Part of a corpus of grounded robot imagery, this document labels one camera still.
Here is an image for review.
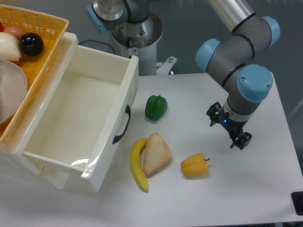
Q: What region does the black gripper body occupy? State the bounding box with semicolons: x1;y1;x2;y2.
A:
218;104;249;140

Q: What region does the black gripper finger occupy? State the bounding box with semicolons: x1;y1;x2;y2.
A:
230;132;252;150
206;102;222;127

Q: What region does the yellow pepper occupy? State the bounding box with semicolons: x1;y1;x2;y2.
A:
180;153;211;178

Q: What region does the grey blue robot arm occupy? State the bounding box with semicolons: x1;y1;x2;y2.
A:
86;0;280;149

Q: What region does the green pepper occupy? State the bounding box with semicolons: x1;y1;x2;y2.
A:
144;95;168;121

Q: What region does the toast bread slice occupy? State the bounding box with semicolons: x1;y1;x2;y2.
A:
143;133;172;175

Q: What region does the black corner object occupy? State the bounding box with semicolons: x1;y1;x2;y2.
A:
291;191;303;216

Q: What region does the yellow banana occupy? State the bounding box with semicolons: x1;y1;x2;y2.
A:
129;138;149;192

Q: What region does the white plastic drawer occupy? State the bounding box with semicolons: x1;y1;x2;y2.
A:
23;46;139;192

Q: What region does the yellow woven basket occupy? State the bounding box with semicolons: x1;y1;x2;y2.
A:
0;4;69;142

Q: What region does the black ball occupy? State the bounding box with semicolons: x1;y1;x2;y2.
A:
19;33;44;57

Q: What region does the beige bowl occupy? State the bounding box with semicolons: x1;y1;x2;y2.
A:
0;61;27;125

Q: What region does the white drawer cabinet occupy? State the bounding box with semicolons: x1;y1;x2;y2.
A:
0;32;78;189

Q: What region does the pink round fruit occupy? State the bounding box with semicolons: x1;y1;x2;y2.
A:
3;26;24;40

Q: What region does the white onion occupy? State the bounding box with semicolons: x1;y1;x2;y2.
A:
0;32;21;61

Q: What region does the red fruit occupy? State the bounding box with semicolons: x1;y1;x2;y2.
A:
0;22;5;32

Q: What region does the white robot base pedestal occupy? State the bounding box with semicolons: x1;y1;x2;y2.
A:
112;13;177;76

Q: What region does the black cable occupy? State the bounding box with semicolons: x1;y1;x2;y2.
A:
78;39;116;55

